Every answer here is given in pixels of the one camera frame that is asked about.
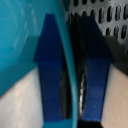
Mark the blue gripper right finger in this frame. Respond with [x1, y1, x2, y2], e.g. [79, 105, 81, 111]
[78, 14, 113, 123]

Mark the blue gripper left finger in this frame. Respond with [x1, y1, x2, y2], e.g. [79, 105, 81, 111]
[33, 13, 67, 123]

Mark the blue plastic bowl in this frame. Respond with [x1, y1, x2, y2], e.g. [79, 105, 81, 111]
[0, 0, 82, 128]

